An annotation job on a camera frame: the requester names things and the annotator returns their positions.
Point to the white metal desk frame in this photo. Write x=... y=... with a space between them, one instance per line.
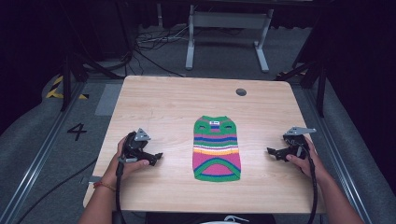
x=229 y=21

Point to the black metal stand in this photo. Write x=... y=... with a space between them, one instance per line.
x=74 y=68
x=311 y=74

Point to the person's right hand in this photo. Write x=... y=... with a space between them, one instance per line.
x=303 y=165

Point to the striped knitted pet sweater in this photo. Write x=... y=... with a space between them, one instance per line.
x=216 y=149

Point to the person's left hand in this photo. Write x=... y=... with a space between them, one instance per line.
x=125 y=169

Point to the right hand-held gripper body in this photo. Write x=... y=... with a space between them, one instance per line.
x=295 y=140

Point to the grey round table grommet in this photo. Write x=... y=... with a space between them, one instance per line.
x=241 y=92

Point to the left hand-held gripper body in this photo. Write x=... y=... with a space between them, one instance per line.
x=134 y=143

